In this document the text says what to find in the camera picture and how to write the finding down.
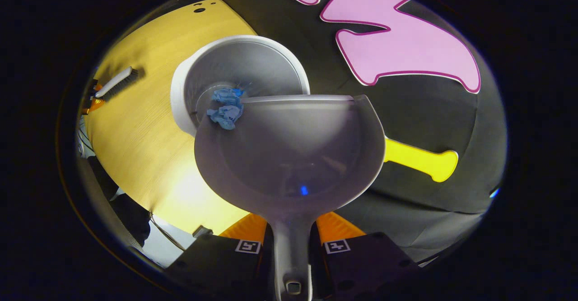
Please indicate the black backdrop cloth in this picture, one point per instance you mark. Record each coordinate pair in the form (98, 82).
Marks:
(429, 120)

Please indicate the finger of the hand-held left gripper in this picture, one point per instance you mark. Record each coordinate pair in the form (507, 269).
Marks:
(95, 104)

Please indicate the white ribbed garbage bin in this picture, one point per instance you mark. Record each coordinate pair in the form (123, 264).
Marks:
(253, 62)

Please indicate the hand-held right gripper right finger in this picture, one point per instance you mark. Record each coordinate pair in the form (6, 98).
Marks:
(361, 265)

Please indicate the dark blue paper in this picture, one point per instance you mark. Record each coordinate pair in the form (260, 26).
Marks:
(228, 96)

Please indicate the small grey broom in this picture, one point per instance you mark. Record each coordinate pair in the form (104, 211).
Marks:
(115, 82)

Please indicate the grey dustpan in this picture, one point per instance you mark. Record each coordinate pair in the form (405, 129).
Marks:
(293, 147)

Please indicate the small grey box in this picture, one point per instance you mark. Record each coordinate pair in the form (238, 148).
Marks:
(202, 231)

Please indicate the light blue paper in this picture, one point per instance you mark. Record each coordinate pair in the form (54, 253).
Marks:
(226, 116)

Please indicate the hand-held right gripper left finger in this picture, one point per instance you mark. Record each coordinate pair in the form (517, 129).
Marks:
(216, 265)

